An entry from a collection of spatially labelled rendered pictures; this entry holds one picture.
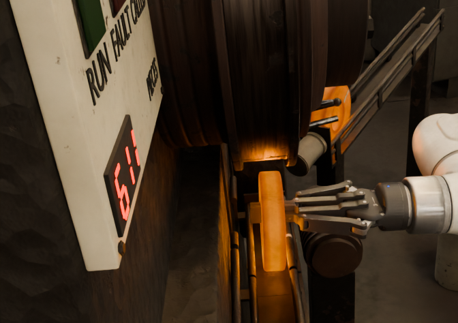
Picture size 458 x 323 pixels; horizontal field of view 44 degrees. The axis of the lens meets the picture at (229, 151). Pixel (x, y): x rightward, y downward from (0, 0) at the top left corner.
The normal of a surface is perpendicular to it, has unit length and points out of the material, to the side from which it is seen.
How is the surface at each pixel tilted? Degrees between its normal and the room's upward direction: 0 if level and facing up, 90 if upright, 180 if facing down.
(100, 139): 90
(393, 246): 0
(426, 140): 51
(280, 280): 0
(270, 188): 17
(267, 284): 0
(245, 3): 82
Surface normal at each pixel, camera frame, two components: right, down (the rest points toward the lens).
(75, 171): 0.00, 0.48
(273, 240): -0.01, 0.26
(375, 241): -0.10, -0.87
